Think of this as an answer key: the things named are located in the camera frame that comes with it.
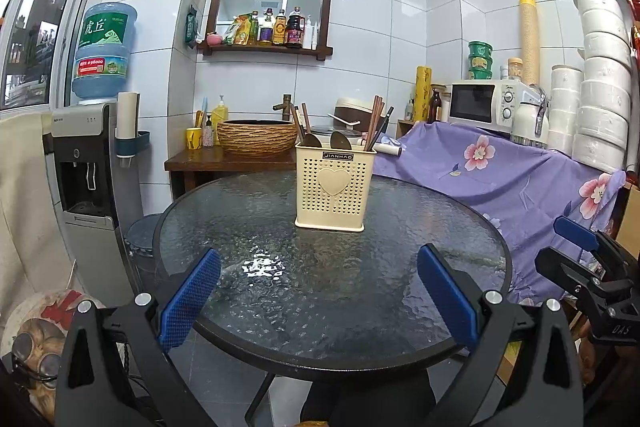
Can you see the large steel spoon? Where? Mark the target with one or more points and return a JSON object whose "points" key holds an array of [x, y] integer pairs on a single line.
{"points": [[310, 140]]}

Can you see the dark brown thin chopstick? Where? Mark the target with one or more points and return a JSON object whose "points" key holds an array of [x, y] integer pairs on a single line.
{"points": [[299, 127]]}

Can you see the white electric kettle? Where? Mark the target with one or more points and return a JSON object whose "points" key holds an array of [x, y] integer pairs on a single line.
{"points": [[530, 125]]}

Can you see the amber sauce bottle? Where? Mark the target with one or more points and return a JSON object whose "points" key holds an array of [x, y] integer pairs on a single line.
{"points": [[279, 29]]}

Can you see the brown glass bottle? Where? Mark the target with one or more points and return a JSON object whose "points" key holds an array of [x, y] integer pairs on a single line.
{"points": [[435, 107]]}

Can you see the yellow soap dispenser bottle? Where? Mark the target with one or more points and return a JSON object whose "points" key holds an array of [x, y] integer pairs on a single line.
{"points": [[220, 113]]}

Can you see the tall stack paper cups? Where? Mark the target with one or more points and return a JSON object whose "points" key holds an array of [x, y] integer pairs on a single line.
{"points": [[530, 44]]}

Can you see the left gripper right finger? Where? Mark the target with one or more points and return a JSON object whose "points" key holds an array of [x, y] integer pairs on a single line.
{"points": [[544, 389]]}

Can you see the yellow roll of wrap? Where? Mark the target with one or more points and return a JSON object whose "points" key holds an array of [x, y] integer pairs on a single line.
{"points": [[422, 93]]}

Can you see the blue water jug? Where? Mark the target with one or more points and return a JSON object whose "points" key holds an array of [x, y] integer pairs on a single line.
{"points": [[102, 56]]}

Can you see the small steel spoon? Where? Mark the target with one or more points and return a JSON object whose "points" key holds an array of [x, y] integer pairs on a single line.
{"points": [[339, 141]]}

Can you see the purple floral cloth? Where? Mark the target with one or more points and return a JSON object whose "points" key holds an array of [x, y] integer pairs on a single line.
{"points": [[519, 189]]}

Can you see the dark wooden counter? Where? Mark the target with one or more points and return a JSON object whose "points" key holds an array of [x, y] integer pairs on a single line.
{"points": [[192, 168]]}

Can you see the brown white rice cooker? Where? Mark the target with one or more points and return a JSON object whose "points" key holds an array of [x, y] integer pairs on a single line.
{"points": [[352, 114]]}

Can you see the grey trash bin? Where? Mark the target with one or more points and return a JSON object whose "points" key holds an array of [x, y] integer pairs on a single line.
{"points": [[139, 247]]}

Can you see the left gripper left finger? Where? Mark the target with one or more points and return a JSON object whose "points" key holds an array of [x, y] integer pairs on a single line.
{"points": [[115, 369]]}

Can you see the woven pattern basin sink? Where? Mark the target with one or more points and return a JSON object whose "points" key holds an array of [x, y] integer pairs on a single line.
{"points": [[257, 137]]}

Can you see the stacked white paper bowls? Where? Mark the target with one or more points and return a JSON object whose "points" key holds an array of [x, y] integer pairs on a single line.
{"points": [[591, 106]]}

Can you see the cream plastic utensil holder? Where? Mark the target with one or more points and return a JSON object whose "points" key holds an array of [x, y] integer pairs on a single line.
{"points": [[332, 187]]}

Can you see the wooden framed mirror shelf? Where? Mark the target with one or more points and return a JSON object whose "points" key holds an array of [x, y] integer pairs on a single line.
{"points": [[220, 26]]}

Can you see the black chopstick gold band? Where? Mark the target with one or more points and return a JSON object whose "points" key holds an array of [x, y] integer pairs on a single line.
{"points": [[383, 126]]}

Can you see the light brown wooden chopstick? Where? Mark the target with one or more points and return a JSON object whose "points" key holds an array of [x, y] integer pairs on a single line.
{"points": [[303, 108]]}

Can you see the white microwave oven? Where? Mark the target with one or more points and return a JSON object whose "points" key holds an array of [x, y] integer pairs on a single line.
{"points": [[488, 104]]}

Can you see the brass faucet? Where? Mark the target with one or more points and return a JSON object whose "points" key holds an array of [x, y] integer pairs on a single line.
{"points": [[284, 107]]}

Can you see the green stacked containers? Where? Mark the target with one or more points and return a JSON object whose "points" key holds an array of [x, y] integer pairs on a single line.
{"points": [[480, 60]]}

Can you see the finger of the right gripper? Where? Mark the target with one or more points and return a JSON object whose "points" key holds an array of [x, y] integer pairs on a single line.
{"points": [[576, 234]]}

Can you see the paper cup holder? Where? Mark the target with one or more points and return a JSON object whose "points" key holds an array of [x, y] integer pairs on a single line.
{"points": [[129, 140]]}

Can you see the small patterned pump bottle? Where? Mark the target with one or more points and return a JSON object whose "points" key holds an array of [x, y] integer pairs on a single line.
{"points": [[208, 133]]}

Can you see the water dispenser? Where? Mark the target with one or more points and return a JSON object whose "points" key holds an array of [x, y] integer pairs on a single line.
{"points": [[100, 199]]}

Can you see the dark soy sauce bottle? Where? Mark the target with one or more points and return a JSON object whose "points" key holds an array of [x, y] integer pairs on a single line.
{"points": [[295, 29]]}

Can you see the window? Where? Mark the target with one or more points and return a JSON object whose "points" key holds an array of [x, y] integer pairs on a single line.
{"points": [[38, 42]]}

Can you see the yellow mug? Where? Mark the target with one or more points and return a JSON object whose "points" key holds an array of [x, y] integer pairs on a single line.
{"points": [[194, 138]]}

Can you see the green packet on wall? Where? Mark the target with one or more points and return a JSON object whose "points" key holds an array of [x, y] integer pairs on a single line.
{"points": [[191, 28]]}

